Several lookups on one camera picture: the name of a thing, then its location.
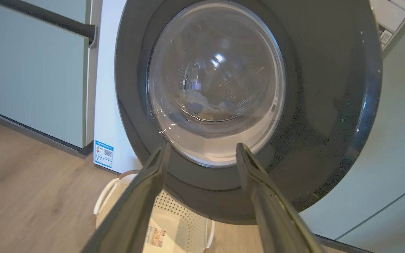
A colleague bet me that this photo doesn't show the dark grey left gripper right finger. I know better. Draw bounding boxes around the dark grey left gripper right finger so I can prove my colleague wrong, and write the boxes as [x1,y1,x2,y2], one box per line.
[236,143,325,253]

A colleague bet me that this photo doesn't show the plain pale green cabinet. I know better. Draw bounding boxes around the plain pale green cabinet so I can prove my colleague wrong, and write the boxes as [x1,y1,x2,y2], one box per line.
[299,4,405,253]

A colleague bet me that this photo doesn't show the paper basket product sticker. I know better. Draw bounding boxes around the paper basket product sticker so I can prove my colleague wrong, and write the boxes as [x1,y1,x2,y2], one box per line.
[145,225,166,248]

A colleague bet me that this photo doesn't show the blue energy label sticker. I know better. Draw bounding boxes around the blue energy label sticker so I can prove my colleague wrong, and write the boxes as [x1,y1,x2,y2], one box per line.
[94,140,114,169]

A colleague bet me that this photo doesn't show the small printed text label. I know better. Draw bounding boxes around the small printed text label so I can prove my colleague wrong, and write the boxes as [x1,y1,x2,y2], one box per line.
[380,30,394,45]

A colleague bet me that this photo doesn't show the white front-load washing machine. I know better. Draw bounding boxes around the white front-load washing machine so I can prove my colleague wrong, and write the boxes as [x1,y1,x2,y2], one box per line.
[93,0,405,175]

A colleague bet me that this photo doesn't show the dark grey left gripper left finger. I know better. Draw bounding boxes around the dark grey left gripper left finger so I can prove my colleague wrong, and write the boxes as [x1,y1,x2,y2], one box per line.
[82,142,172,253]

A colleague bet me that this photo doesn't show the black cabinet bar handle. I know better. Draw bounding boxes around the black cabinet bar handle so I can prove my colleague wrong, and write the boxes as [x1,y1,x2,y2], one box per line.
[0,0,98,48]

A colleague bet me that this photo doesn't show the white perforated laundry basket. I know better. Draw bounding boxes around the white perforated laundry basket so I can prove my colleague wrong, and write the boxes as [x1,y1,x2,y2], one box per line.
[92,170,216,253]

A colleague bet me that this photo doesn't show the dark round washer door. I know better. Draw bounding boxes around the dark round washer door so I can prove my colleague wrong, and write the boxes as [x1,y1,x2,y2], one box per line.
[114,0,383,226]

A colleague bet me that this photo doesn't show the pale green cabinet with handle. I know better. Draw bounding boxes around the pale green cabinet with handle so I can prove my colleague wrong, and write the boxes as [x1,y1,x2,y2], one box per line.
[0,0,103,156]

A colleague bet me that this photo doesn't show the pale yellow cloth garments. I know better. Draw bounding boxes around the pale yellow cloth garments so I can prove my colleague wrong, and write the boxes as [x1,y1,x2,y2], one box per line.
[204,98,240,122]
[180,89,213,115]

